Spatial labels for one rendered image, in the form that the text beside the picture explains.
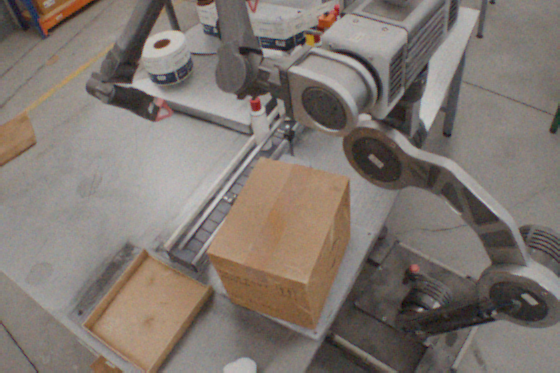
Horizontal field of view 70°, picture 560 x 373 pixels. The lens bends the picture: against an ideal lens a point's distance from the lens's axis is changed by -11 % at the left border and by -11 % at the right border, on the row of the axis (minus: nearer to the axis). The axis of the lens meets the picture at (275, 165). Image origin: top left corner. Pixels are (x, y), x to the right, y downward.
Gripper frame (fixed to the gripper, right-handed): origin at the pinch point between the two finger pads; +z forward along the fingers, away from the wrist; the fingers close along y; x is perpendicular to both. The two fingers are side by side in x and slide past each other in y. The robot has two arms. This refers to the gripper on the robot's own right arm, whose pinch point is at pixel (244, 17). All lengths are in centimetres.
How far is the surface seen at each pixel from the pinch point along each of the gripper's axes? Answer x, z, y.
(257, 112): 21.4, 16.6, 23.0
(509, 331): 122, 122, -6
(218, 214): 26, 34, 51
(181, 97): -26.7, 32.8, 17.6
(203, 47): -43, 31, -12
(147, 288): 22, 39, 82
